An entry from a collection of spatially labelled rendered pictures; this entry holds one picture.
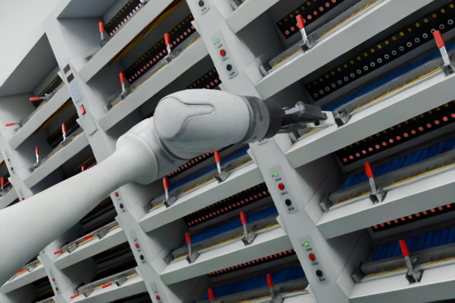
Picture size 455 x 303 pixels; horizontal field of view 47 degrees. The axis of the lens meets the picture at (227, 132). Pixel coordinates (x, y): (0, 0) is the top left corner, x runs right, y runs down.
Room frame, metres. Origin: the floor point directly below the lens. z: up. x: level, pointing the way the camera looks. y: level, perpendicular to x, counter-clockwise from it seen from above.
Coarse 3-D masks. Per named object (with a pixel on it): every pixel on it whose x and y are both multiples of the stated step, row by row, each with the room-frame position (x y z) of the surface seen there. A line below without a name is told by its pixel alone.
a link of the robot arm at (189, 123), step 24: (168, 96) 0.84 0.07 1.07; (192, 96) 0.84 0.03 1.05; (216, 96) 0.87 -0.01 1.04; (168, 120) 0.83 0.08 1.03; (192, 120) 0.83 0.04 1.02; (216, 120) 0.85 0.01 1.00; (240, 120) 0.89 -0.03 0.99; (168, 144) 0.92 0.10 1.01; (192, 144) 0.86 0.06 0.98; (216, 144) 0.89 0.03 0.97
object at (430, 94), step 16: (448, 32) 1.14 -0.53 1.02; (416, 48) 1.19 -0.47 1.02; (416, 80) 1.12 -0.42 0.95; (432, 80) 1.05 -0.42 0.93; (448, 80) 1.01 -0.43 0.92; (336, 96) 1.36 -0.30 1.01; (400, 96) 1.10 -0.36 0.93; (416, 96) 1.05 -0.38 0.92; (432, 96) 1.04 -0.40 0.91; (448, 96) 1.02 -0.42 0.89; (368, 112) 1.15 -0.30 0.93; (384, 112) 1.11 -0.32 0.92; (400, 112) 1.09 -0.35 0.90; (416, 112) 1.07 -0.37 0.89; (336, 128) 1.21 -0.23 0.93; (352, 128) 1.17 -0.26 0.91; (368, 128) 1.15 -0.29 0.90; (384, 128) 1.13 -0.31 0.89; (288, 144) 1.33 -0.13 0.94; (304, 144) 1.26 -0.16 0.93; (320, 144) 1.23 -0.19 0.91; (336, 144) 1.21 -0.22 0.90; (288, 160) 1.31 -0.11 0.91; (304, 160) 1.29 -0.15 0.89
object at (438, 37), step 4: (436, 32) 1.02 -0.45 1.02; (440, 32) 1.02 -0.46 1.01; (436, 36) 1.02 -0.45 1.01; (440, 36) 1.02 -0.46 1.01; (436, 40) 1.02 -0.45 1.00; (440, 40) 1.02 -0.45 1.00; (440, 44) 1.02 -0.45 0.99; (444, 44) 1.02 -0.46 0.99; (440, 48) 1.02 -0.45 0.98; (444, 48) 1.01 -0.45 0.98; (444, 52) 1.01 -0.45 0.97; (444, 56) 1.01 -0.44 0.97; (444, 60) 1.01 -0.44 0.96; (448, 60) 1.01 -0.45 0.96
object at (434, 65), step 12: (432, 60) 1.08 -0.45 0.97; (408, 72) 1.12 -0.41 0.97; (420, 72) 1.10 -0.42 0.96; (432, 72) 1.09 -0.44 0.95; (384, 84) 1.17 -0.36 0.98; (396, 84) 1.14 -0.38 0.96; (408, 84) 1.11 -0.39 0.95; (360, 96) 1.21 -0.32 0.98; (372, 96) 1.18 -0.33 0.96; (384, 96) 1.17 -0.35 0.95; (336, 108) 1.26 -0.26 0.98; (348, 108) 1.23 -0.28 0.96; (300, 132) 1.33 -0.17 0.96
